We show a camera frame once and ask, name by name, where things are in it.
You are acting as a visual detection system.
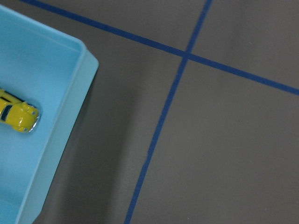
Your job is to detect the yellow beetle toy car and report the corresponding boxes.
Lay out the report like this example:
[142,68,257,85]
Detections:
[0,89,40,133]

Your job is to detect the light blue plastic bin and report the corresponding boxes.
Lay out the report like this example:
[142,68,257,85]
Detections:
[0,6,99,224]

